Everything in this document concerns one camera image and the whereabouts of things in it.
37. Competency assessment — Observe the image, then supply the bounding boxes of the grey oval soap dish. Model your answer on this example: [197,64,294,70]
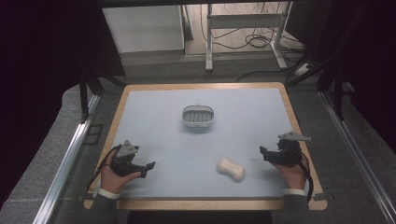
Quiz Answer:
[181,105,216,128]

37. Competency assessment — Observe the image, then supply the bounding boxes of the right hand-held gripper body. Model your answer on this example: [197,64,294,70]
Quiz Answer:
[267,131,312,167]

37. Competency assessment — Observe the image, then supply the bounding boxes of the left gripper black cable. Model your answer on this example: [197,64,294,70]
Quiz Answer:
[86,144,122,192]

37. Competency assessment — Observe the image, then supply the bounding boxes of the dark curtain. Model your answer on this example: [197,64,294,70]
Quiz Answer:
[0,0,126,208]
[285,0,396,154]

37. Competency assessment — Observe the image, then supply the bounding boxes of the black metal stand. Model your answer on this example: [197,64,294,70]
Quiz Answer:
[284,54,347,121]
[78,70,127,124]

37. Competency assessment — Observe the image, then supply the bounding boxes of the aluminium floor rail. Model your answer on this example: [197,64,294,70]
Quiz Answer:
[319,91,396,224]
[32,92,101,224]

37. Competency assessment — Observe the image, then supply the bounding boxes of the person's right hand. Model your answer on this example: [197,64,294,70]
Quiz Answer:
[270,153,310,191]

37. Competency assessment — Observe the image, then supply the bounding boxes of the white cabinet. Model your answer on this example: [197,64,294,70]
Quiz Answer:
[102,5,186,54]

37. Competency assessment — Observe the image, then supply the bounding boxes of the white metal desk frame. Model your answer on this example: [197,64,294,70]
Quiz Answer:
[205,2,294,72]

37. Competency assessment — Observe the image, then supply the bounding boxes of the light grey table mat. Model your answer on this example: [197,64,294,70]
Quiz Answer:
[109,87,308,200]

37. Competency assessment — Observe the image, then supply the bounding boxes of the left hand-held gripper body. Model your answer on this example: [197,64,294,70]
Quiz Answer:
[109,139,149,178]

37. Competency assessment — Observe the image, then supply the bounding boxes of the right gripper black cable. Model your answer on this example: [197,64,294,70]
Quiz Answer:
[298,153,314,202]

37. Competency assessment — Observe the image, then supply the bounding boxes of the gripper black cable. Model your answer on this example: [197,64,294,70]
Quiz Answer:
[298,153,314,202]
[86,144,122,192]

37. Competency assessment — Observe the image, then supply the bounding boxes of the person's left hand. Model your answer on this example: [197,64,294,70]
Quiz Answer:
[100,148,143,196]

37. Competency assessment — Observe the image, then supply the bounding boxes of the black floor cables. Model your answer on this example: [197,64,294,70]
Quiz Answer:
[200,2,305,53]

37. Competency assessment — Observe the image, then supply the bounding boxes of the white power strip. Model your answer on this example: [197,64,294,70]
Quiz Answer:
[293,63,313,77]

